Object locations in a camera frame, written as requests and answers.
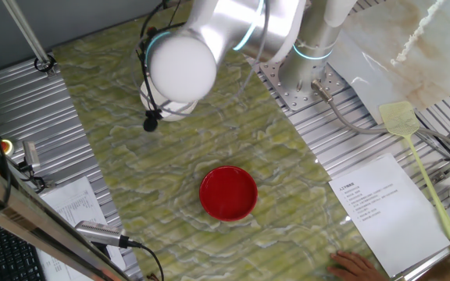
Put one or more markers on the black foam microphone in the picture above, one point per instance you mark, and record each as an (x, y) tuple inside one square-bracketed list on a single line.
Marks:
[(151, 124)]

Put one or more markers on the green marble pattern mat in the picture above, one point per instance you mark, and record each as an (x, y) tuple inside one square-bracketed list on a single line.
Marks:
[(151, 175)]

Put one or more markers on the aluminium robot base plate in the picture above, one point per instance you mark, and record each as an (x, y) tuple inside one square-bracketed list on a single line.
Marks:
[(299, 99)]

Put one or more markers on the bare person hand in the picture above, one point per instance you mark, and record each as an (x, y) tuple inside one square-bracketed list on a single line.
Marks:
[(359, 269)]

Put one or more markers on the yellow-green fly swatter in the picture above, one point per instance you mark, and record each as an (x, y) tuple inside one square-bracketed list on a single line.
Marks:
[(398, 117)]

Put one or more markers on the aluminium tripod pole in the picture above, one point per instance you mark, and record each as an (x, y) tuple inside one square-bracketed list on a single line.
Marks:
[(26, 33)]

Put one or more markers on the white bowl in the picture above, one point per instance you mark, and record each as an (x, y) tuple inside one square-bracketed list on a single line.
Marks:
[(174, 111)]

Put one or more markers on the red bowl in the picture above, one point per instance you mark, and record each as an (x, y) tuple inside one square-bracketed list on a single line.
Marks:
[(229, 193)]

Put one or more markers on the beige marble pattern sheet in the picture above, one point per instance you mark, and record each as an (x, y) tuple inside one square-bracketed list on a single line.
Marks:
[(424, 58)]

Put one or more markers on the printed table paper sheet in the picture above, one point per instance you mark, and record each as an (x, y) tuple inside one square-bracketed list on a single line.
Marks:
[(76, 203)]

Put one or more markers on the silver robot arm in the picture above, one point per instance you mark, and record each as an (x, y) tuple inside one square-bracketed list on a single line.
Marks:
[(217, 35)]

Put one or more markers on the small grey camera on mount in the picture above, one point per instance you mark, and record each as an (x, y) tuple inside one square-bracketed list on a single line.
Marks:
[(31, 154)]

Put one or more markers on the black keyboard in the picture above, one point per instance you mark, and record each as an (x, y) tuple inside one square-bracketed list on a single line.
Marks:
[(10, 257)]

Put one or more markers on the red emergency stop button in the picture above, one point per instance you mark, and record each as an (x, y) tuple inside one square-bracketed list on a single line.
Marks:
[(6, 147)]

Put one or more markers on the metal frame beam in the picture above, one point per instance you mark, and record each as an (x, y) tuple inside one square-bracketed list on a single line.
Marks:
[(33, 218)]

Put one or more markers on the white instruction paper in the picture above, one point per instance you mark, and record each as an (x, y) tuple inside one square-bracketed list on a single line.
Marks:
[(397, 218)]

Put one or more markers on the silver camera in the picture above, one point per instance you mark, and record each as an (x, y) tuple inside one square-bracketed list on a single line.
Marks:
[(100, 233)]

